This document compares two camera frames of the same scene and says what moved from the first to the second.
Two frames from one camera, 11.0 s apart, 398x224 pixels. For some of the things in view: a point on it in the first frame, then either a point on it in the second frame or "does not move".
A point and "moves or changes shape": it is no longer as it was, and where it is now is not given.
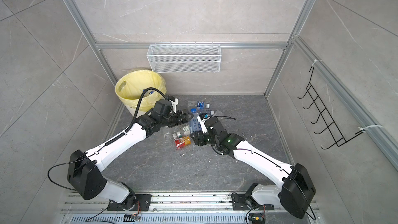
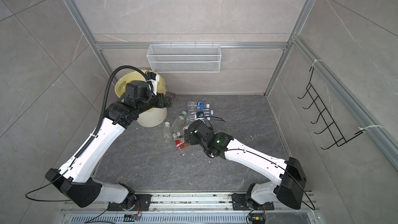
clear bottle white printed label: x=185 y=130 moves or changes shape
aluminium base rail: x=175 y=208 does not move
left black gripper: x=182 y=118 -> x=167 y=99
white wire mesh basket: x=184 y=58 does not move
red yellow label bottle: x=180 y=142 does not move
